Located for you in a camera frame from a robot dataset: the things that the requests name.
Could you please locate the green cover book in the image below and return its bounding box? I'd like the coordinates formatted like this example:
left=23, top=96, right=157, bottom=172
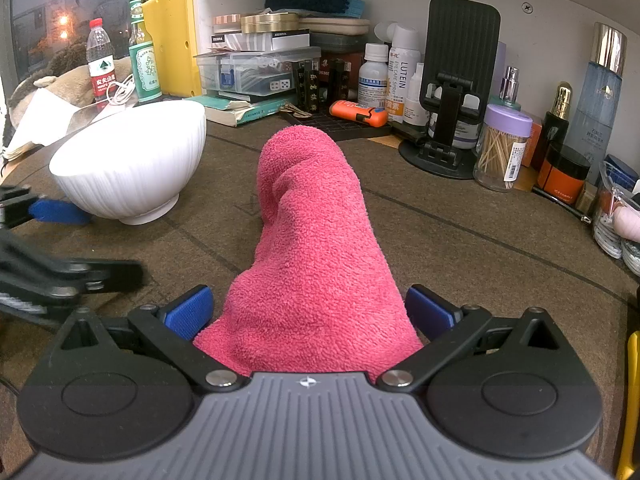
left=202, top=93, right=297, bottom=129

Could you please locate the orange plastic tool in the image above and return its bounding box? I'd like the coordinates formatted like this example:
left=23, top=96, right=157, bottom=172
left=329, top=100, right=390, bottom=129

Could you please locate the clear plastic storage box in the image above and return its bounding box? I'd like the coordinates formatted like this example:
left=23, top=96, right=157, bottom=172
left=195, top=46, right=322, bottom=99

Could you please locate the small perfume spray bottle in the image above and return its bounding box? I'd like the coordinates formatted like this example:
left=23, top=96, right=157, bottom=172
left=492, top=66, right=522, bottom=111

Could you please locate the white paper sheet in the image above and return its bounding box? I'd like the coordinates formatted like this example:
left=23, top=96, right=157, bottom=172
left=2, top=89, right=142, bottom=163

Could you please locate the red label water bottle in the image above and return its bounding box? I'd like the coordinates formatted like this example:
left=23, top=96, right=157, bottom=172
left=86, top=18, right=118, bottom=105

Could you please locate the small white dropper bottle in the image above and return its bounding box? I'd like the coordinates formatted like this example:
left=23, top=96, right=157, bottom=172
left=402, top=62, right=431, bottom=126

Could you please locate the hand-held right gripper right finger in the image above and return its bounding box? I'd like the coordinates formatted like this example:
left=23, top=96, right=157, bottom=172
left=376, top=284, right=562, bottom=394

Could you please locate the black phone stand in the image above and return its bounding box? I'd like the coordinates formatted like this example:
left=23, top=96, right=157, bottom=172
left=398, top=0, right=502, bottom=181

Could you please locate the white bottle dark label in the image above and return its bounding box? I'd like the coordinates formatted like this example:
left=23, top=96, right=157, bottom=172
left=427, top=105, right=484, bottom=150

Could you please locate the green glass bottle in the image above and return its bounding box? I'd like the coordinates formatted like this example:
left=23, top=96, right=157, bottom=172
left=127, top=0, right=164, bottom=104

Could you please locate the yellow plastic object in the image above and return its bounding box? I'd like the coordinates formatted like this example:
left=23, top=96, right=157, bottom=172
left=615, top=331, right=640, bottom=480

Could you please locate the round gold tin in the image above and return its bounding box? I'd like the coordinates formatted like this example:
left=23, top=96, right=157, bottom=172
left=241, top=12, right=300, bottom=35

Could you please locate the black white stationery box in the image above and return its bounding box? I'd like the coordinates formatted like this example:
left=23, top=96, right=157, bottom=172
left=210, top=26, right=312, bottom=52

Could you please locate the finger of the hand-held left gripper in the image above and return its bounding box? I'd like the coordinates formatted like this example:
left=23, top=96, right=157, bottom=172
left=0, top=232, right=146, bottom=332
left=0, top=185, right=92, bottom=228

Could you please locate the orange carton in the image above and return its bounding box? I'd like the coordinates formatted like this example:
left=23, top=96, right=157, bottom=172
left=520, top=112, right=544, bottom=169

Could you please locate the beige flat case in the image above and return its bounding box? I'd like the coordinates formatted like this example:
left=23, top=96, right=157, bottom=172
left=299, top=17, right=371, bottom=36

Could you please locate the white pill bottle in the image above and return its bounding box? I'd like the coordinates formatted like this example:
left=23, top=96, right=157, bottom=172
left=357, top=42, right=390, bottom=109

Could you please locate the pink terry towel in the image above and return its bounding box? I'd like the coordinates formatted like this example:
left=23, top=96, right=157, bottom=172
left=192, top=126, right=425, bottom=380

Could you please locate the brown plush toy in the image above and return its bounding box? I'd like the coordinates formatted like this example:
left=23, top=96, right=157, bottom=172
left=7, top=40, right=136, bottom=126

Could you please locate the yellow plastic box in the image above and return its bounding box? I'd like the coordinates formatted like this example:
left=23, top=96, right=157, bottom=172
left=141, top=0, right=203, bottom=99

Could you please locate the white ribbed bowl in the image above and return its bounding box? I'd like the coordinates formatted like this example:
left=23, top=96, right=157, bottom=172
left=48, top=100, right=207, bottom=226

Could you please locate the purple lid toothpick jar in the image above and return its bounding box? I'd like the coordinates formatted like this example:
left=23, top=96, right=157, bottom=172
left=472, top=104, right=534, bottom=192

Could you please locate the white cable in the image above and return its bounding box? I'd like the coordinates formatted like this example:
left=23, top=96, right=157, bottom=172
left=95, top=74, right=139, bottom=109

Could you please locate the dark brown carved block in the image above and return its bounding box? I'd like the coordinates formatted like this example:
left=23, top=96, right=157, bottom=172
left=327, top=58, right=361, bottom=107
left=295, top=58, right=321, bottom=116

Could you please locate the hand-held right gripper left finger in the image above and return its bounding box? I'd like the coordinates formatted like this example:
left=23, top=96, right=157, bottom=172
left=59, top=284, right=247, bottom=395

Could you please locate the clear plastic container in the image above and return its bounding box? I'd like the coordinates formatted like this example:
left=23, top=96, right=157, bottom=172
left=592, top=155, right=640, bottom=276

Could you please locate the orange cosmetic jar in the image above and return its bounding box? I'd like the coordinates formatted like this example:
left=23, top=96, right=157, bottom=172
left=537, top=142, right=592, bottom=205

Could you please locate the black gold serum bottle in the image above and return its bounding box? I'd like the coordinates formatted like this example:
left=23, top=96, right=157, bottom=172
left=531, top=81, right=573, bottom=171

